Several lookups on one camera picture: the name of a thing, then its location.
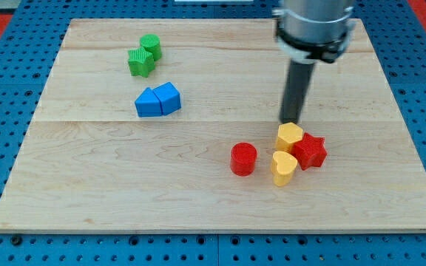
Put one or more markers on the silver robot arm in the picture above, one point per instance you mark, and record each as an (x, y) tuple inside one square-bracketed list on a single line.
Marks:
[(314, 30)]

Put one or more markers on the blue cube block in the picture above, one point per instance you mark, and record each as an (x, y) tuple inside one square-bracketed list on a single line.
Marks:
[(169, 98)]

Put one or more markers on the red star block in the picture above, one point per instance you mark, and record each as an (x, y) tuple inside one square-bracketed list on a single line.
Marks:
[(309, 151)]

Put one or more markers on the green star block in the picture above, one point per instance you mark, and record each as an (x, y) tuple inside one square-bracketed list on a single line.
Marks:
[(141, 62)]

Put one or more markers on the red cylinder block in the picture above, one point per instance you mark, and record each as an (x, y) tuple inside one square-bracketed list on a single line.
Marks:
[(243, 159)]

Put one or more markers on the wooden board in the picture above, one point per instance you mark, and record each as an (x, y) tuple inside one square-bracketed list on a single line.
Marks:
[(90, 164)]

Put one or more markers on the blue triangular prism block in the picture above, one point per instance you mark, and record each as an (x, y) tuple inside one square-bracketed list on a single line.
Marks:
[(147, 104)]

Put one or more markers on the yellow hexagon block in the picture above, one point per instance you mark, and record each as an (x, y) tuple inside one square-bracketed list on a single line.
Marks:
[(287, 135)]

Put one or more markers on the yellow heart block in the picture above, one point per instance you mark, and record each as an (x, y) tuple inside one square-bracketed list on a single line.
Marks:
[(283, 167)]

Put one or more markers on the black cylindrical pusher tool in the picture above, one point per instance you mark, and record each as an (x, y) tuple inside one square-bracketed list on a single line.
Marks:
[(295, 91)]

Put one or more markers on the green cylinder block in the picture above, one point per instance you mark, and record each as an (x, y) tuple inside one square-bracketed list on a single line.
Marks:
[(151, 43)]

